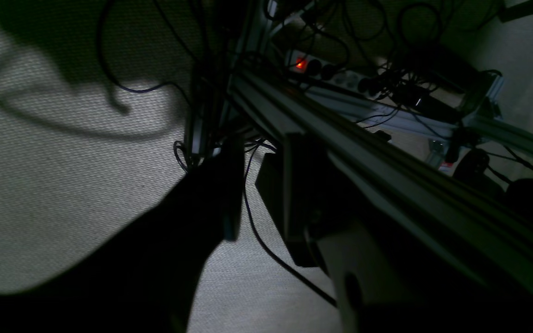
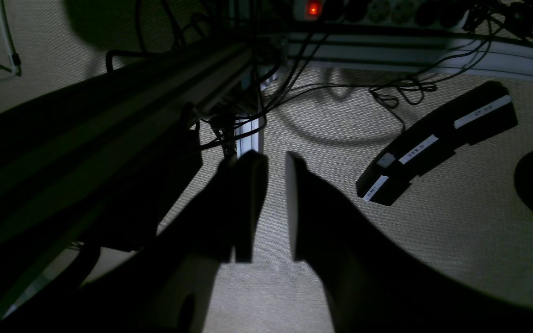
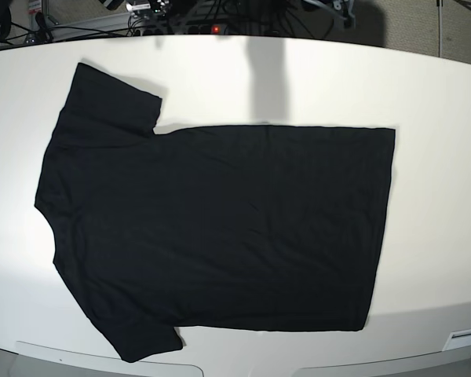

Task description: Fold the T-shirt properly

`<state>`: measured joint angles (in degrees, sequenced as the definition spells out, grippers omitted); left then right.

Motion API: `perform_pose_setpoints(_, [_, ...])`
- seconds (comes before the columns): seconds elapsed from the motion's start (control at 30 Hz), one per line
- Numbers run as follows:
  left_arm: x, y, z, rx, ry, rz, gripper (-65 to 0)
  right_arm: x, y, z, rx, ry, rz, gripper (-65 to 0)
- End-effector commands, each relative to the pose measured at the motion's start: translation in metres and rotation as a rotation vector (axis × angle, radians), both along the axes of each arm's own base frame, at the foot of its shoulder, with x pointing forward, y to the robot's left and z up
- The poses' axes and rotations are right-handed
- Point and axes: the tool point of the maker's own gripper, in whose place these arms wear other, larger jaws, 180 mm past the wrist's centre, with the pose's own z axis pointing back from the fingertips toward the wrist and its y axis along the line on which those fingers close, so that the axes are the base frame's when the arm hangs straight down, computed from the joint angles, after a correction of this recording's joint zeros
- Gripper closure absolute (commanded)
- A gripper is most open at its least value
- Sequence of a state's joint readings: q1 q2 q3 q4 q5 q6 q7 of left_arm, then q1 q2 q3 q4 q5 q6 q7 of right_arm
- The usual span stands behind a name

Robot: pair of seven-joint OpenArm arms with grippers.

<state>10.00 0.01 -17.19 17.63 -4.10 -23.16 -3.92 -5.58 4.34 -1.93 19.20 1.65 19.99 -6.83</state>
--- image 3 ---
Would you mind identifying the black T-shirt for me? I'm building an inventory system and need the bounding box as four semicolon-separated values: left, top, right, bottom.
35;64;396;363

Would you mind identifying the black power strip red switch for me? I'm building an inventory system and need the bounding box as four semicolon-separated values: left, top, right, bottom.
128;24;228;37

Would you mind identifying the bundle of black cables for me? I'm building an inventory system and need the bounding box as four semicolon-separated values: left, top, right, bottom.
172;0;338;38

